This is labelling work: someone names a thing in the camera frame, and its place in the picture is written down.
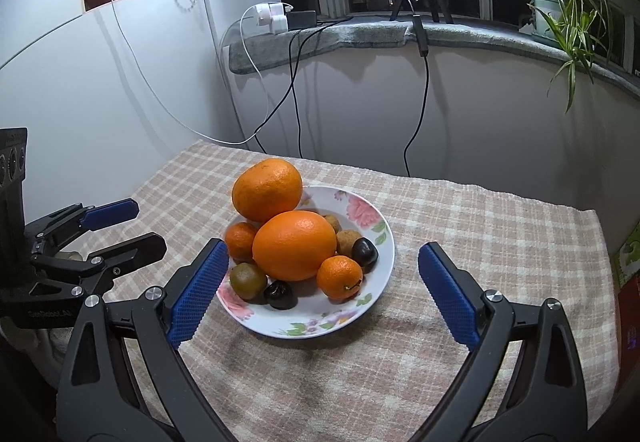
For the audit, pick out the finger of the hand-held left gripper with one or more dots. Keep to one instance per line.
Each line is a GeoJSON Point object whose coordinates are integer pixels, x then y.
{"type": "Point", "coordinates": [110, 214]}
{"type": "Point", "coordinates": [140, 249]}

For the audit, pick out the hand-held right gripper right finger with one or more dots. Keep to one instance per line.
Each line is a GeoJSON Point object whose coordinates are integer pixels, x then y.
{"type": "Point", "coordinates": [447, 299]}

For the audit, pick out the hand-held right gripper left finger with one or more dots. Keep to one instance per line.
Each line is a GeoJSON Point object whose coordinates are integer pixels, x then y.
{"type": "Point", "coordinates": [197, 294]}

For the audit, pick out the greenish kiwi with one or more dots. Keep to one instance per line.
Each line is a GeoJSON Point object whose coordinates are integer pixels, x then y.
{"type": "Point", "coordinates": [247, 280]}

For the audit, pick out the small mandarin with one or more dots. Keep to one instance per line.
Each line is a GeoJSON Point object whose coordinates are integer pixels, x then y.
{"type": "Point", "coordinates": [240, 242]}

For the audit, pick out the dark plum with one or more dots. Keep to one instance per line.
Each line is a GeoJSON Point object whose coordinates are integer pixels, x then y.
{"type": "Point", "coordinates": [280, 296]}
{"type": "Point", "coordinates": [365, 254]}

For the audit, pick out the large smooth orange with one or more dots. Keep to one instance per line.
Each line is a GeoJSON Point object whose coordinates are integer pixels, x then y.
{"type": "Point", "coordinates": [294, 246]}

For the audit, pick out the mandarin with dark stem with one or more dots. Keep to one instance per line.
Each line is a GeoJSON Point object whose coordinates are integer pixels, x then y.
{"type": "Point", "coordinates": [340, 278]}

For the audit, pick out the white floral plate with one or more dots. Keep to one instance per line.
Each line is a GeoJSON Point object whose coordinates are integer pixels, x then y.
{"type": "Point", "coordinates": [310, 317]}

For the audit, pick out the large rough-skinned orange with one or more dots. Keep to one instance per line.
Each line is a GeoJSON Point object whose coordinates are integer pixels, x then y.
{"type": "Point", "coordinates": [267, 189]}

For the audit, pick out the beige checkered tablecloth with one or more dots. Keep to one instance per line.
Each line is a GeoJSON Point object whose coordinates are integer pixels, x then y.
{"type": "Point", "coordinates": [450, 222]}

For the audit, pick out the green snack package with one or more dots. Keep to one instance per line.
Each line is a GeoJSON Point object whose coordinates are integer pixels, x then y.
{"type": "Point", "coordinates": [629, 257]}

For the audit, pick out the white power adapter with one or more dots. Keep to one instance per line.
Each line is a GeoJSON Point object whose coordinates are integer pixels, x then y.
{"type": "Point", "coordinates": [265, 12]}
{"type": "Point", "coordinates": [280, 23]}

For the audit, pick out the black power brick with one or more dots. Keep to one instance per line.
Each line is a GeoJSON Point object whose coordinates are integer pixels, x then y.
{"type": "Point", "coordinates": [302, 19]}

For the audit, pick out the potted spider plant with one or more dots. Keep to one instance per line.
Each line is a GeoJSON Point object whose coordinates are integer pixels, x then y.
{"type": "Point", "coordinates": [547, 12]}

